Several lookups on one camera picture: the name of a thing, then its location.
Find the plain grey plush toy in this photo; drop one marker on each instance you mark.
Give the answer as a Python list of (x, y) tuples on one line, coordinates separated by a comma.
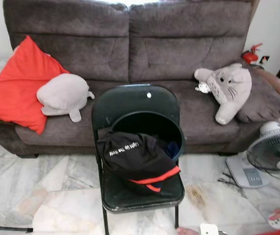
[(63, 95)]

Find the black garment with red stripes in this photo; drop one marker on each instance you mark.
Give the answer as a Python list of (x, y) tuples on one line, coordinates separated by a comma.
[(135, 159)]

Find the grey-brown throw pillow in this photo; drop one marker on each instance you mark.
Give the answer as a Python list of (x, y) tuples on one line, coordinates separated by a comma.
[(265, 98)]

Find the grey-brown fabric sofa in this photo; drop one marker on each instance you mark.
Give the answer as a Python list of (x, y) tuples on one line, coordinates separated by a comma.
[(179, 29)]

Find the person's bare foot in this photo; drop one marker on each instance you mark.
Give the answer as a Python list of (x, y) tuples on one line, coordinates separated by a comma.
[(186, 231)]

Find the white floor fan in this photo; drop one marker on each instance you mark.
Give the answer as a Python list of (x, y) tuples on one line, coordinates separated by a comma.
[(245, 171)]

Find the black round laundry basket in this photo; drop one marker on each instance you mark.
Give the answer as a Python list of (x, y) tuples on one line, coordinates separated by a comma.
[(144, 125)]

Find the red fire extinguisher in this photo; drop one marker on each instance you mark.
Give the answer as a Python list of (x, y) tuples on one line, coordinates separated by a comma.
[(250, 56)]

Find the blue cloth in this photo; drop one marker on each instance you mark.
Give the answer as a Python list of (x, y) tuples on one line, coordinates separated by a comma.
[(173, 149)]

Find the red cushion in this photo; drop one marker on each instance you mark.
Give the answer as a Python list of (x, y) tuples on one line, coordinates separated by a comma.
[(17, 88)]

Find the grey Totoro plush toy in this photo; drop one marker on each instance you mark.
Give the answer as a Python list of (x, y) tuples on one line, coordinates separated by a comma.
[(233, 90)]

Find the white power plug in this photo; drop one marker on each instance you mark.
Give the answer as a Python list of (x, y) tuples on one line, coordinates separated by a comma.
[(276, 223)]

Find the dark folding chair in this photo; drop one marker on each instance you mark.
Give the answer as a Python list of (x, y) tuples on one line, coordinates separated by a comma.
[(130, 98)]

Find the thin black bar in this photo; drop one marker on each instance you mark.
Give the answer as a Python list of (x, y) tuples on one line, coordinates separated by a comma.
[(7, 228)]

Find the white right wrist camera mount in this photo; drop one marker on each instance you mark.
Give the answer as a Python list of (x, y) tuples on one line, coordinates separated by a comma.
[(209, 229)]

